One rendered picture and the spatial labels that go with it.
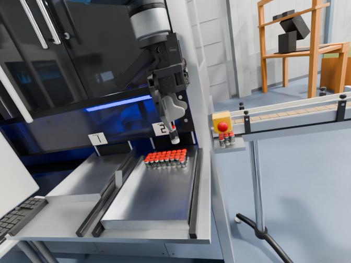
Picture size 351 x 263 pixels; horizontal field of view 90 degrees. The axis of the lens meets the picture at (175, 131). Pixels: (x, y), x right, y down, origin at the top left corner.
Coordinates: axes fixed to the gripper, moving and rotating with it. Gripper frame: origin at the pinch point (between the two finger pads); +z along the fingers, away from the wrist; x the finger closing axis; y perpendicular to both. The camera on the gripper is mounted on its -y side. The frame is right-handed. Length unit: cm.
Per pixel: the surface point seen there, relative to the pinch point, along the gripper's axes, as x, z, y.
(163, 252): 27, 99, -36
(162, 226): -10.7, 24.1, -6.0
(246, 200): 81, 113, 24
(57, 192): 6, 24, -58
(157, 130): 26.7, 11.9, -14.4
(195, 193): -0.4, 23.4, 2.5
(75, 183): 12, 25, -54
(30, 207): 4, 31, -77
